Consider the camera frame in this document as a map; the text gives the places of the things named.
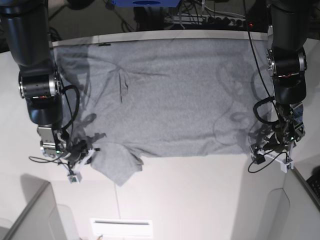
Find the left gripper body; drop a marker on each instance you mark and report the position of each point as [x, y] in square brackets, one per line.
[288, 130]

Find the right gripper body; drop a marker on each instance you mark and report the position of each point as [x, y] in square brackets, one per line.
[56, 143]

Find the grey T-shirt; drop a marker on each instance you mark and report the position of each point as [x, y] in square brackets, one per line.
[164, 98]

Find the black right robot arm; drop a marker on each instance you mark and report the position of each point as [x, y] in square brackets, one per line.
[52, 106]

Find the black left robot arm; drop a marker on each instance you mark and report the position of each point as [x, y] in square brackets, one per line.
[287, 63]

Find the black keyboard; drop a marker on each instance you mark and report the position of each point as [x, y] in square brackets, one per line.
[314, 183]

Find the left grey partition panel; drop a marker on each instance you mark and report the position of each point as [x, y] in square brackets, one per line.
[44, 219]

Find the grey partition panel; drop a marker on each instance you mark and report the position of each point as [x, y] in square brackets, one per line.
[292, 211]
[44, 219]

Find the right grey partition panel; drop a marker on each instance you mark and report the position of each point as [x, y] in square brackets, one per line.
[292, 211]

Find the blue box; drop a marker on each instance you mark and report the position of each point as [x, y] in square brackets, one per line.
[146, 3]

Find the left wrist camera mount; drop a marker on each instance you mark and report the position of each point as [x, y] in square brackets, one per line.
[281, 154]

